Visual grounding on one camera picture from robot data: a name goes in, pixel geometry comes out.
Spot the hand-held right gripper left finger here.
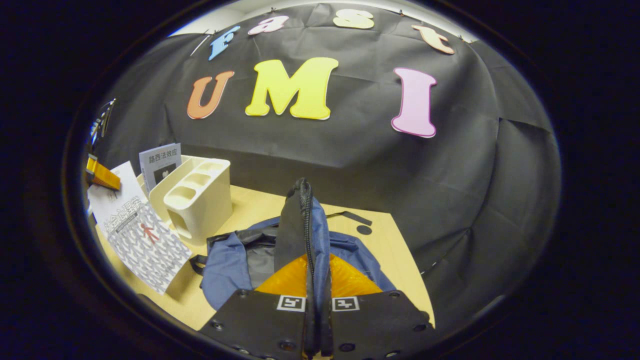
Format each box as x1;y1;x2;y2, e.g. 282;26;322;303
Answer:
198;252;317;360

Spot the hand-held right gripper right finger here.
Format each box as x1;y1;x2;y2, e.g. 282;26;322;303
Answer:
320;252;436;360

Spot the lavender book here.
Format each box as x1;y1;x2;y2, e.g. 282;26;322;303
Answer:
138;143;182;193

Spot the blue schoolbag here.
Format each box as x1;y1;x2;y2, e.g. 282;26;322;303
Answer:
190;177;398;313

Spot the white book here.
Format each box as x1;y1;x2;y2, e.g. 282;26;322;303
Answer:
87;161;193;295

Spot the white plastic bookshelf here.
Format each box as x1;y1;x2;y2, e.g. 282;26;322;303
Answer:
137;155;233;246

